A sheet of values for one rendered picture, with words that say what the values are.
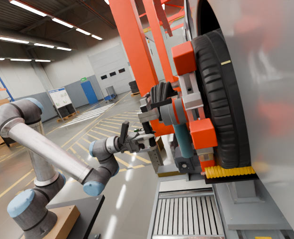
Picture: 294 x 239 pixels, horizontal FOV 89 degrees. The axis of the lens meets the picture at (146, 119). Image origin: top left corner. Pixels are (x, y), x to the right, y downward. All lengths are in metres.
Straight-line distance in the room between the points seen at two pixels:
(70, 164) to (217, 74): 0.73
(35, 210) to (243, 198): 1.27
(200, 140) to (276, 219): 0.70
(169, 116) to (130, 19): 0.82
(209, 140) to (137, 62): 0.94
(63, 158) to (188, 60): 0.70
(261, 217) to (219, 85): 0.79
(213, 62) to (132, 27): 0.86
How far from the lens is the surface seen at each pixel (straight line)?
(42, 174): 1.26
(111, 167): 0.88
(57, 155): 0.84
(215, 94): 0.54
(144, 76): 1.29
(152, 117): 0.68
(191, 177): 1.56
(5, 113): 0.97
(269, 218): 1.12
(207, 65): 0.58
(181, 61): 0.60
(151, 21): 3.30
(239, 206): 1.15
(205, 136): 0.53
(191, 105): 0.57
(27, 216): 1.28
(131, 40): 1.32
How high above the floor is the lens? 1.11
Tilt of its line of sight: 17 degrees down
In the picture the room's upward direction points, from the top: 20 degrees counter-clockwise
